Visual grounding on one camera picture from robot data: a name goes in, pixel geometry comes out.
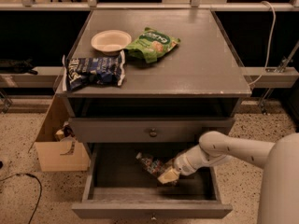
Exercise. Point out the clear plastic water bottle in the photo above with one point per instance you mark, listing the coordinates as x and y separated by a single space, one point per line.
152 165

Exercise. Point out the open grey bottom drawer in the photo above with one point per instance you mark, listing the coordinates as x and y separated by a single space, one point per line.
118 187

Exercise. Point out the white paper bowl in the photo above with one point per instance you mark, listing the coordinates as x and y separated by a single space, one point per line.
111 41

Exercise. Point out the blue chips bag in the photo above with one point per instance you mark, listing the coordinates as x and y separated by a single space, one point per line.
103 71

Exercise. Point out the grey wooden drawer cabinet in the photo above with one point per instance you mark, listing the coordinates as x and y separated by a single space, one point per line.
199 78

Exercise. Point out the metal rail shelf frame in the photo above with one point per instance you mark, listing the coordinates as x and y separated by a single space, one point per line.
216 5

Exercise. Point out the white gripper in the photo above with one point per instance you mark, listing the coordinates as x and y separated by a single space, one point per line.
183 164

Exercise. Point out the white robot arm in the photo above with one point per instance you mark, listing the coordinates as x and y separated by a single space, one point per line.
279 196

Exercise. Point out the round dark drawer knob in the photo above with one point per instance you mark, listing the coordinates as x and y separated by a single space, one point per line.
152 133

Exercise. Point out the black object on left ledge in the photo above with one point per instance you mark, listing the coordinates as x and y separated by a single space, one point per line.
17 67

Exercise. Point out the cardboard box on floor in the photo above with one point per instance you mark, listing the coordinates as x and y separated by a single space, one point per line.
56 150

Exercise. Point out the green snack bag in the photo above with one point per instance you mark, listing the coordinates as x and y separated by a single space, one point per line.
151 45

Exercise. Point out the closed grey upper drawer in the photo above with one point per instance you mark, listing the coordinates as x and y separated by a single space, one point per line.
137 130

